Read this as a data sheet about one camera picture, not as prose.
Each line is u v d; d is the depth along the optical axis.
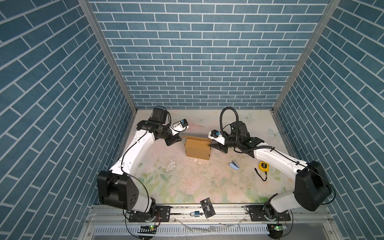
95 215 0.74
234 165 0.89
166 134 0.68
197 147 0.84
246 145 0.63
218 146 0.72
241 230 0.74
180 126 0.69
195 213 0.74
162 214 0.73
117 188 0.40
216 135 0.68
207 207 0.76
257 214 0.74
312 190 0.43
